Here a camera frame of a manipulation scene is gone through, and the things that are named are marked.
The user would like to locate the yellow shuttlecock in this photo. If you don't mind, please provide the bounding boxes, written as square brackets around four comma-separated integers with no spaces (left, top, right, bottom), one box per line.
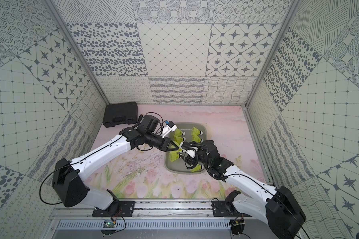
[174,136,185,144]
[190,164,202,173]
[191,127,203,136]
[192,135,203,143]
[169,149,182,162]
[174,128,185,136]

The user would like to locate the grey plastic storage box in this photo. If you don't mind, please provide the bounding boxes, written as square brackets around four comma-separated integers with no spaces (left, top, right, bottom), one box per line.
[165,122,207,174]

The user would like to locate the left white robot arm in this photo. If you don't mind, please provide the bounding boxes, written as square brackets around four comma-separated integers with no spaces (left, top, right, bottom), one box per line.
[52,115,178,211]

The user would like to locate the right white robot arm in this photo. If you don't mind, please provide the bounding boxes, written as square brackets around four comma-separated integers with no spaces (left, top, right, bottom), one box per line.
[179,140,307,239]

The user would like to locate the black plastic tool case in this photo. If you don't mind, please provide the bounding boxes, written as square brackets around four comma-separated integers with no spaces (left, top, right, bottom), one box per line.
[103,102,138,127]

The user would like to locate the small black circuit module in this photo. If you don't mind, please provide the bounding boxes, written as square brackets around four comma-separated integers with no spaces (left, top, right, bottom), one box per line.
[230,219,245,235]

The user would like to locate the small green circuit board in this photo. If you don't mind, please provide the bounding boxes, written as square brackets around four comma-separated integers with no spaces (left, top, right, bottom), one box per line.
[102,221,115,230]

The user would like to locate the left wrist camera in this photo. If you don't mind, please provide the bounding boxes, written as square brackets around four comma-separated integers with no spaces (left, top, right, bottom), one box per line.
[161,120,177,138]

